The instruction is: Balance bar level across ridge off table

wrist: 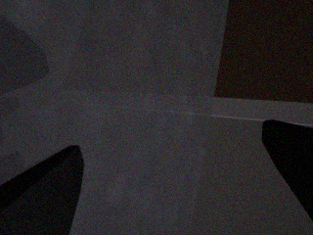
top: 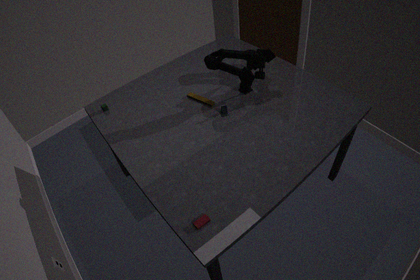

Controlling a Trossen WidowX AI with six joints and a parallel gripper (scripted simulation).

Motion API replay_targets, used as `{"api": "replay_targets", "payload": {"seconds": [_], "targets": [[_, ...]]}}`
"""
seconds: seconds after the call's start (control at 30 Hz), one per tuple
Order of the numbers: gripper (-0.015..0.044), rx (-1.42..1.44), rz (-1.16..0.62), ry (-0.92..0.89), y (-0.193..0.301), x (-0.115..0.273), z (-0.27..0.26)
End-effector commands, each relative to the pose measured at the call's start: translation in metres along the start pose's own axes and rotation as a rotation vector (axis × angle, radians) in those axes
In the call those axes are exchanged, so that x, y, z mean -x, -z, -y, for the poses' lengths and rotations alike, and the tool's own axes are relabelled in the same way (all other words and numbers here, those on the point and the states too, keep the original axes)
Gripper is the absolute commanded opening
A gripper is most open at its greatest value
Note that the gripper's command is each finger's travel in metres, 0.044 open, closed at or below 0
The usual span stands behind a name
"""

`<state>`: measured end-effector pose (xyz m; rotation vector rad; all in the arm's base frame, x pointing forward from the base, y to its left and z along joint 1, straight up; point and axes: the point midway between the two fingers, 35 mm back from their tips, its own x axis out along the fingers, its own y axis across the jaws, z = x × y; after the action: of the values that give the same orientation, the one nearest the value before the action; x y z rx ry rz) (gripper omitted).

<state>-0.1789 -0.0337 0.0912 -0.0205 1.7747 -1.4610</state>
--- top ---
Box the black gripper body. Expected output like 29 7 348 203
255 49 266 79

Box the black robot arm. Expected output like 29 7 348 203
204 49 276 94

